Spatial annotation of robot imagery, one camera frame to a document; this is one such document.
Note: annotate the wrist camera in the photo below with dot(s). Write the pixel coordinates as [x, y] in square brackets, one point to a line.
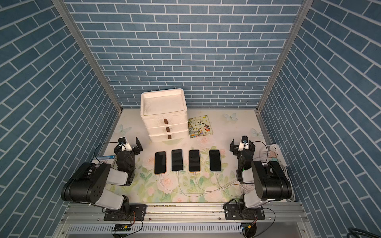
[126, 147]
[244, 143]

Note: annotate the cartoon children's picture book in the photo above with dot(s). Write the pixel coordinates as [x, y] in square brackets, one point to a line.
[199, 126]

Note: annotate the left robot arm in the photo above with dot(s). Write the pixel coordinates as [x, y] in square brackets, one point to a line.
[88, 183]

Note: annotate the dog cover book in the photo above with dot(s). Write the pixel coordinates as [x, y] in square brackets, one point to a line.
[105, 160]

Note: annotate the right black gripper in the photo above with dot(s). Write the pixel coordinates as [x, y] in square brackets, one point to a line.
[235, 152]

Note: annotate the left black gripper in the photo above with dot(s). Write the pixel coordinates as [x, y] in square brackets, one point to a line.
[138, 145]

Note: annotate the pink case phone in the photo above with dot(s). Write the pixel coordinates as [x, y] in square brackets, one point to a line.
[194, 161]
[160, 163]

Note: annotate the white three-drawer organizer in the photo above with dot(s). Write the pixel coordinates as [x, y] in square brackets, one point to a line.
[165, 115]

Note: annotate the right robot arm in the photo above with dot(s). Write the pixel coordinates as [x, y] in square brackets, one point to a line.
[268, 178]

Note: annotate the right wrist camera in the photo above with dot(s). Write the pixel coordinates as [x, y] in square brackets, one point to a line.
[244, 143]

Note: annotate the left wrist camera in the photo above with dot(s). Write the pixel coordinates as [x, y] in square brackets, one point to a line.
[126, 147]

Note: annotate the white power strip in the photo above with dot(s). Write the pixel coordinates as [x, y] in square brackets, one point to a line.
[274, 153]

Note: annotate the green case phone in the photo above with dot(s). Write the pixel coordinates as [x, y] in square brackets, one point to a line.
[177, 160]
[215, 161]

